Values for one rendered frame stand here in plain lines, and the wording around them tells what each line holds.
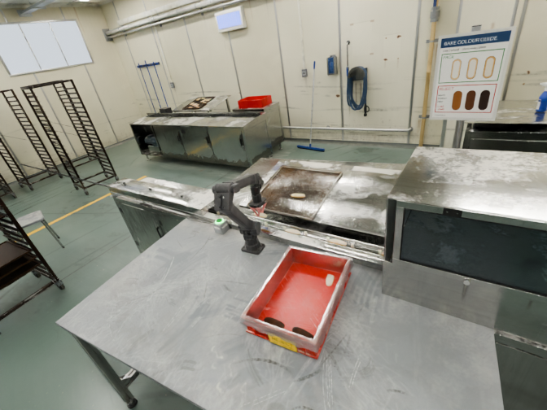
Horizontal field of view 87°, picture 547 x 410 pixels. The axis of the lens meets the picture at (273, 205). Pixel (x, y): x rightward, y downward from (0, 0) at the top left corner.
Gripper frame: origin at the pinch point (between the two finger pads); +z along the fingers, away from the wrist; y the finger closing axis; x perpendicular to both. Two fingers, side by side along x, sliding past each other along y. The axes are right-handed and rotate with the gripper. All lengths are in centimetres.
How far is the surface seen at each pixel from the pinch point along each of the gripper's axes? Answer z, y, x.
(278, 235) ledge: 6.7, 7.5, 17.7
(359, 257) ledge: 7, 8, 65
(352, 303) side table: 11, 32, 71
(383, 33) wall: -79, -369, -29
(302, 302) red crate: 11, 41, 51
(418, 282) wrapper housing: -1, 22, 94
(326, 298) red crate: 11, 35, 60
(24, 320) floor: 94, 109, -207
